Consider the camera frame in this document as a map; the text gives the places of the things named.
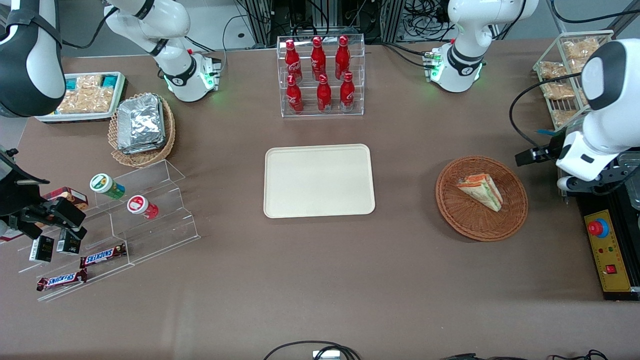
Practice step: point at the triangle sandwich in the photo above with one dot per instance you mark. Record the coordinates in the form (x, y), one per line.
(482, 192)

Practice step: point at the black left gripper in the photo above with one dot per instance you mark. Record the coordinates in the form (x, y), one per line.
(553, 149)

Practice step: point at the silver foil pack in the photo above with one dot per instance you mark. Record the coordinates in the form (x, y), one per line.
(147, 149)
(141, 122)

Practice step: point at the red cola bottle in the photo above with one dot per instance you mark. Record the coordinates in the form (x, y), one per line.
(324, 96)
(347, 94)
(293, 62)
(342, 57)
(294, 96)
(318, 59)

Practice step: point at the small black box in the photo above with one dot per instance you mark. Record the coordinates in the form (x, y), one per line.
(69, 244)
(42, 249)

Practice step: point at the blue tape strip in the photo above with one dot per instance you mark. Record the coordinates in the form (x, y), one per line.
(547, 132)

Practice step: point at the black appliance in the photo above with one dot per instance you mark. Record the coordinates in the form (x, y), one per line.
(620, 296)

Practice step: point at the yellow emergency stop box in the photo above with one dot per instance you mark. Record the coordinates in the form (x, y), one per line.
(612, 250)

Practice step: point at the small teal snack pack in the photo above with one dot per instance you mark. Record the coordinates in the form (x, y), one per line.
(71, 83)
(110, 80)

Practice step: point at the clear bag of crackers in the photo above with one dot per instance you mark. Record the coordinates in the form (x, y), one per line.
(97, 87)
(75, 102)

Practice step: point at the red-brown chocolate box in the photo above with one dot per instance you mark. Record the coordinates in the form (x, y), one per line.
(70, 194)

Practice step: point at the aluminium frame rack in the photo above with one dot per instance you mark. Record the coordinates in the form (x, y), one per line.
(330, 15)

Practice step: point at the clear acrylic bottle rack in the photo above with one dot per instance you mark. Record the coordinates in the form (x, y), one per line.
(359, 60)

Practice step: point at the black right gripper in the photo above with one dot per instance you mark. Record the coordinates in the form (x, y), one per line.
(16, 196)

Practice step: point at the brown Snickers bar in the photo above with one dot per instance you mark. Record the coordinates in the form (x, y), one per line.
(62, 280)
(102, 256)

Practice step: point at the white rectangular snack tray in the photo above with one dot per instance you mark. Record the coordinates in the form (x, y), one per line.
(75, 118)

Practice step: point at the round brown wicker basket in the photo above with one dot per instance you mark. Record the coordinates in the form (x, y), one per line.
(465, 222)

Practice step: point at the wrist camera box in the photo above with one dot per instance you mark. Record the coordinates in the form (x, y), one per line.
(535, 156)
(65, 211)

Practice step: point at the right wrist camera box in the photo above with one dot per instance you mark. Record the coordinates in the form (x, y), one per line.
(65, 211)

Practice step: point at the oval light wicker basket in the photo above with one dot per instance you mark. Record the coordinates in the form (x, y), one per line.
(145, 158)

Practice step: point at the cream plastic tray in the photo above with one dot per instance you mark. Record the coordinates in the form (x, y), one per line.
(320, 180)

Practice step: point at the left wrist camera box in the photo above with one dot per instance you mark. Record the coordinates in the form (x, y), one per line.
(535, 156)

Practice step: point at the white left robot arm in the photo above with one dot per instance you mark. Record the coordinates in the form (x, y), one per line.
(462, 30)

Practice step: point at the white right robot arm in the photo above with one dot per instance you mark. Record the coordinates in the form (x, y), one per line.
(175, 20)

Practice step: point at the clear bag of snacks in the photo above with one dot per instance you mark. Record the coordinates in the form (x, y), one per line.
(564, 118)
(576, 65)
(552, 70)
(557, 91)
(580, 48)

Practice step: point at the small grey device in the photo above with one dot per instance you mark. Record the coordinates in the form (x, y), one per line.
(326, 355)

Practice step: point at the green snack can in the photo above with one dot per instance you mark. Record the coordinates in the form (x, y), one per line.
(102, 183)

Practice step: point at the red snack can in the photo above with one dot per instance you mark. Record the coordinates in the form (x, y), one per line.
(137, 205)

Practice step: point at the clear acrylic stepped display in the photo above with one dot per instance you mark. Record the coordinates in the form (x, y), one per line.
(165, 172)

